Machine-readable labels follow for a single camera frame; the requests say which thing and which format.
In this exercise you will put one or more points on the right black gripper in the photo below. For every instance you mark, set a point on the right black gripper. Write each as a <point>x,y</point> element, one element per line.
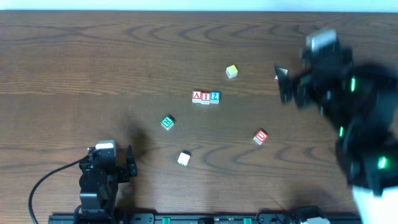
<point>300,90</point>

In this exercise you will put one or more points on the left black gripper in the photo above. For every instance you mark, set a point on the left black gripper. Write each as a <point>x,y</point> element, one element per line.
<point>123,170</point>

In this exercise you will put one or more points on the blue number 2 block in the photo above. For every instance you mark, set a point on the blue number 2 block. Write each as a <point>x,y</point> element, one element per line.
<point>215,97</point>

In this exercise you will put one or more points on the red letter I block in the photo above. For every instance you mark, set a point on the red letter I block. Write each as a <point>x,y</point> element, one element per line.
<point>205,98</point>

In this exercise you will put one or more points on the red letter A block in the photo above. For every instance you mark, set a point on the red letter A block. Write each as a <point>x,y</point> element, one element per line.
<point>196,96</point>

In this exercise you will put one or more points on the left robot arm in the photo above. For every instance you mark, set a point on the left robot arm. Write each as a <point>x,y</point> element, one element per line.
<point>100,203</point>

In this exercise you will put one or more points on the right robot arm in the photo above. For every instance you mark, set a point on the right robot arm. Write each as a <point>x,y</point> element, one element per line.
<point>359,101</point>

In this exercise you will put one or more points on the plain patterned wooden block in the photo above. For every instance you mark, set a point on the plain patterned wooden block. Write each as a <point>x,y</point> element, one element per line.
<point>280,72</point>

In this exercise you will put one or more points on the white plain wooden block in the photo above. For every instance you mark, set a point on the white plain wooden block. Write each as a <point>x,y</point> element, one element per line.
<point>184,159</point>

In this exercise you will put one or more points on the red letter U block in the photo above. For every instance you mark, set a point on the red letter U block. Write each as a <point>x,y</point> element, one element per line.
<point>260,137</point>

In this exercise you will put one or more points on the green letter wooden block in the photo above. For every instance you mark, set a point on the green letter wooden block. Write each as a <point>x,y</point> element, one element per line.
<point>167,122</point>

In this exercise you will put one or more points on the yellow top wooden block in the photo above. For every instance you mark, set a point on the yellow top wooden block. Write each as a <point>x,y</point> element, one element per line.
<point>231,71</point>

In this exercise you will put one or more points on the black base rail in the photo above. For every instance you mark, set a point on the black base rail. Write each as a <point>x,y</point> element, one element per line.
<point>148,218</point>

